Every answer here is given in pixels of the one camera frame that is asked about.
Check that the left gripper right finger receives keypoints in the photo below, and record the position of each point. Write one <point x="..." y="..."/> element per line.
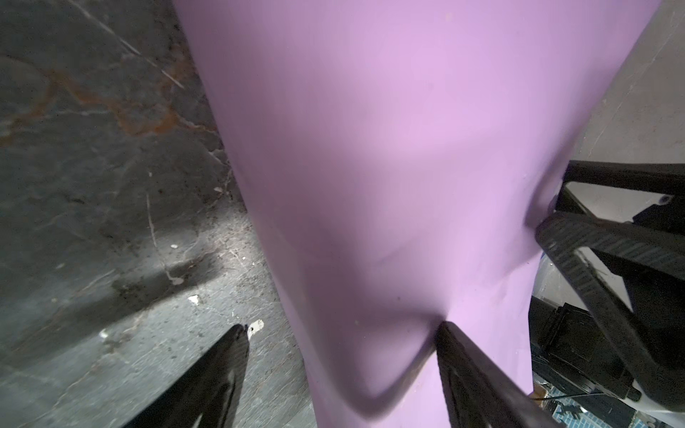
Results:
<point x="476" y="391"/>

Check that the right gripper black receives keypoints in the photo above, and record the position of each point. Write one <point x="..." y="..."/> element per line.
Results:
<point x="629" y="337"/>

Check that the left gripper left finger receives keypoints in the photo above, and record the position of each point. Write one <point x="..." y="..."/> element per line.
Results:
<point x="208" y="394"/>

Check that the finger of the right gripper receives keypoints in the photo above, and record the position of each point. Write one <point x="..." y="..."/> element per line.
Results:
<point x="666" y="179"/>

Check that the pink wrapping paper sheet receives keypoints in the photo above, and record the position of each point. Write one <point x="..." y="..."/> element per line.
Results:
<point x="395" y="158"/>

